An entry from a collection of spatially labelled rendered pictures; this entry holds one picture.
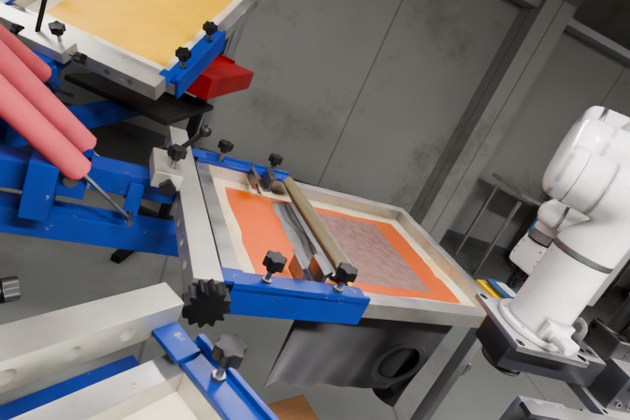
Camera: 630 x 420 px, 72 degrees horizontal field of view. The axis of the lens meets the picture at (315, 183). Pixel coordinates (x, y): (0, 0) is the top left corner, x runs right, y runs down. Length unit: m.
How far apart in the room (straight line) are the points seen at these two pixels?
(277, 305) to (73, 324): 0.38
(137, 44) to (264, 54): 2.45
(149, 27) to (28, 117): 0.80
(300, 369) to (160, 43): 1.06
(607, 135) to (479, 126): 3.42
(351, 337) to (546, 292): 0.49
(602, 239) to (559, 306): 0.13
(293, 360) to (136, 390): 0.58
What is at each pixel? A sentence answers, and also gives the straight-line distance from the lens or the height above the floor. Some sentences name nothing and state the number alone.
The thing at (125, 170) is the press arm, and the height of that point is 1.04.
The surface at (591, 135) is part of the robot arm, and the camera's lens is 0.88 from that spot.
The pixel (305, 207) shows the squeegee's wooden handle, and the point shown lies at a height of 1.03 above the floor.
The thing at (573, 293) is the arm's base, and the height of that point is 1.24.
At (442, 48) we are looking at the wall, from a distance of 4.27.
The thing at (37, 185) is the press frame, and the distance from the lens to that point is 0.94.
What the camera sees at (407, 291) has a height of 0.95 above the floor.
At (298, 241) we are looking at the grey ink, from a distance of 1.12.
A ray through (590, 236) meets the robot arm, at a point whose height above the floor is 1.33.
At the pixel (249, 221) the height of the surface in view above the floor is 0.95.
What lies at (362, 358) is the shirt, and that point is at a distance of 1.22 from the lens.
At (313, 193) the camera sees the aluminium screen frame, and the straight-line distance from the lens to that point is 1.41.
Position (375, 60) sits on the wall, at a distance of 4.07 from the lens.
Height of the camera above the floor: 1.46
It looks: 19 degrees down
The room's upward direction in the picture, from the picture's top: 24 degrees clockwise
